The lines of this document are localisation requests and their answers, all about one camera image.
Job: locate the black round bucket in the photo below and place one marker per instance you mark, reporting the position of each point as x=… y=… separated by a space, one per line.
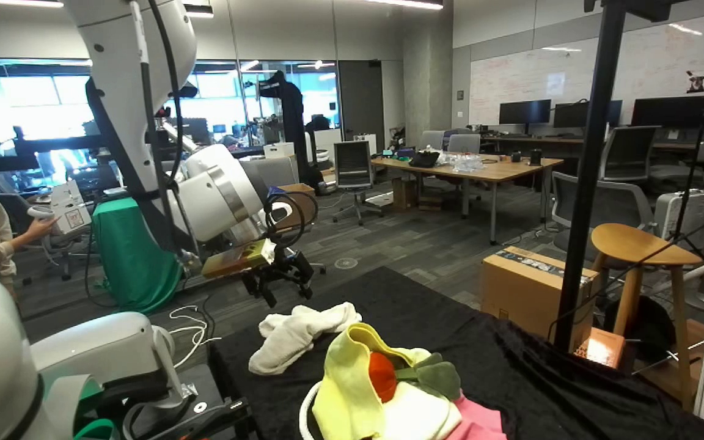
x=652 y=326

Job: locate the cartoon wall sticker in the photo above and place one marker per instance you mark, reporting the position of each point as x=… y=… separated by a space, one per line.
x=698 y=79

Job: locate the green draped cloth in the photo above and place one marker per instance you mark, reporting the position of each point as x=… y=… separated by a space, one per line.
x=127 y=260

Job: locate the cardboard box black tape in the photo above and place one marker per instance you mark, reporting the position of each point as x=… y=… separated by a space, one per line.
x=530 y=289

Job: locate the grey white floor unit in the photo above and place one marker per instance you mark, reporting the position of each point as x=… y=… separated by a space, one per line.
x=689 y=217

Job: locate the round wooden stool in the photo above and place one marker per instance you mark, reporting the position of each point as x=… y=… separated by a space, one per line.
x=640 y=246

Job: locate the black camera boom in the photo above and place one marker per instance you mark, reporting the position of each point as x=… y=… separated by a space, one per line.
x=34 y=146

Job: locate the red plush toy green leaf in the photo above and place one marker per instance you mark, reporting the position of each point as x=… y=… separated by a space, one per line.
x=381 y=374

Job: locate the black computer monitor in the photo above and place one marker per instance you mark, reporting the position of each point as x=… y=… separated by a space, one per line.
x=523 y=114
x=586 y=114
x=677 y=110

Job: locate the long dark office desk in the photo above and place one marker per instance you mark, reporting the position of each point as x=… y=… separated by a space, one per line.
x=548 y=140

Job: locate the pale yellow cloth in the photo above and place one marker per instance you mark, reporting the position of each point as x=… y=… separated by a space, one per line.
x=348 y=383

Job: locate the paper sheet on whiteboard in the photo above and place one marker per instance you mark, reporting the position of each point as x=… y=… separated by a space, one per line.
x=556 y=87

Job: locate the green plastic piece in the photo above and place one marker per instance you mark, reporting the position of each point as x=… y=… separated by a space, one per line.
x=96 y=417

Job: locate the white paper sign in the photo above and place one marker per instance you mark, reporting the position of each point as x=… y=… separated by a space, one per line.
x=72 y=208

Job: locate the black tablecloth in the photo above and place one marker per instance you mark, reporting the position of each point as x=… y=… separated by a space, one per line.
x=548 y=392

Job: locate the ceiling light strip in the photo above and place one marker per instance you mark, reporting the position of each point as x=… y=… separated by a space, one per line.
x=18 y=3

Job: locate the small open cardboard box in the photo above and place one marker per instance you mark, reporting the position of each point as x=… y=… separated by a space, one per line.
x=304 y=205

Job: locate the white towel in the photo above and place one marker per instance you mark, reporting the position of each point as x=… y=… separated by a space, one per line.
x=294 y=334

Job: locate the grey mesh chair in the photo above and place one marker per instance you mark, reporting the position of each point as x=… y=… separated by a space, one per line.
x=629 y=150
x=611 y=205
x=352 y=162

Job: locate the light wooden desk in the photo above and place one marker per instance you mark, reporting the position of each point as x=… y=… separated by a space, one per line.
x=490 y=169

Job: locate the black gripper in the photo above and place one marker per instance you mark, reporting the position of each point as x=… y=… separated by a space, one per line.
x=273 y=264

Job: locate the tall metal stand pole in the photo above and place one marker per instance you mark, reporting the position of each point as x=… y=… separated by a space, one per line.
x=586 y=162

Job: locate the light green towel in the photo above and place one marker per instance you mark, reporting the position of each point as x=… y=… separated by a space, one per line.
x=416 y=417

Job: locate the black base clamp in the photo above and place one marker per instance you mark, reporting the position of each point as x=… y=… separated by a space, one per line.
x=181 y=417

